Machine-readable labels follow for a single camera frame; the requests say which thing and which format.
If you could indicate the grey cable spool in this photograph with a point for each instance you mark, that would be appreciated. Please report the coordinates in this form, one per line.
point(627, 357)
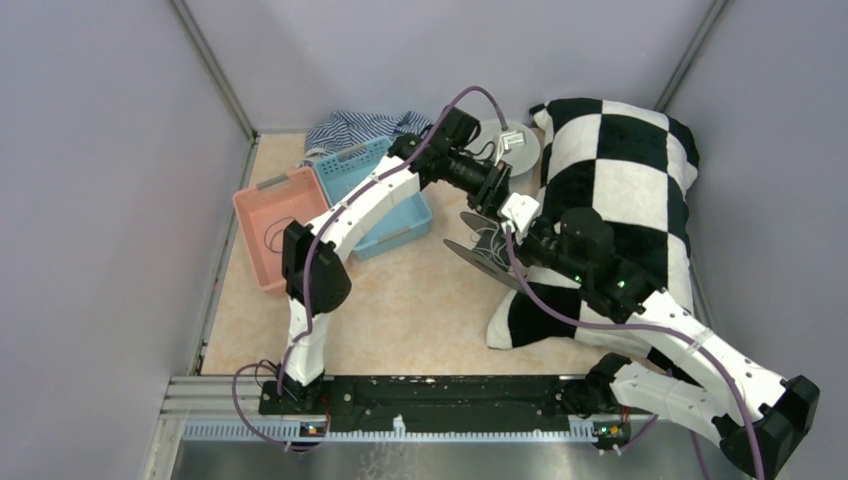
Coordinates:
point(522, 160)

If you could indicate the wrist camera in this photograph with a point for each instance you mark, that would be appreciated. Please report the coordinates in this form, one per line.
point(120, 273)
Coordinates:
point(510, 141)
point(517, 214)

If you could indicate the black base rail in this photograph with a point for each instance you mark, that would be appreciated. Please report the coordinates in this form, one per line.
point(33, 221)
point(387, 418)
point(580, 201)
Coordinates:
point(476, 404)

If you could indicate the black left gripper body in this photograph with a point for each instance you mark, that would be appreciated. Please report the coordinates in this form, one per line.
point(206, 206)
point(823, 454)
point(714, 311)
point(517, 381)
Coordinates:
point(482, 200)

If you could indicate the black white checkered pillow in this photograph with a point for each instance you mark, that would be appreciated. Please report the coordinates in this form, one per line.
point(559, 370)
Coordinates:
point(633, 166)

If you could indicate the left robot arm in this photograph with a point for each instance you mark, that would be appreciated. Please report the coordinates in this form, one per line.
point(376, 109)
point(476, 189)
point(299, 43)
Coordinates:
point(314, 254)

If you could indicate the blue white striped cloth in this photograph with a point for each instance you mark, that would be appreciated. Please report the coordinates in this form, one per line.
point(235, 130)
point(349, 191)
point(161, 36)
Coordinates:
point(344, 129)

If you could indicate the black cable spool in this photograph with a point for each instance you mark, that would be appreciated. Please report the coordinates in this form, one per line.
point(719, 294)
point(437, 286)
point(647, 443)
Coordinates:
point(488, 254)

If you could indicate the blue perforated plastic basket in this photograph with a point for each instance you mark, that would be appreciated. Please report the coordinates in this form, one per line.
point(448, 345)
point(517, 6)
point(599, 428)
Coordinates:
point(367, 227)

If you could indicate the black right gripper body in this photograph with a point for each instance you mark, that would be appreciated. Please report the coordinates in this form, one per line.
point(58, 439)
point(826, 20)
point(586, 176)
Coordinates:
point(541, 245)

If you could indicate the pink perforated plastic basket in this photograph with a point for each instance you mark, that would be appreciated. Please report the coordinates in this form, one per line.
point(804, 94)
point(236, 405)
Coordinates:
point(265, 209)

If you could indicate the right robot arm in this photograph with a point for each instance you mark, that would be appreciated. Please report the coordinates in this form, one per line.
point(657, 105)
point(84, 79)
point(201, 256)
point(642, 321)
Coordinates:
point(756, 417)

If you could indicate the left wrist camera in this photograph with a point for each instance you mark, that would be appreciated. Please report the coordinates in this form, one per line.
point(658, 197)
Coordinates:
point(510, 141)

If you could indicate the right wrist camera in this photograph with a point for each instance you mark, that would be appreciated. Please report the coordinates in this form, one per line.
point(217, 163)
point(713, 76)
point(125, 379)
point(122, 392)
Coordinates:
point(517, 214)

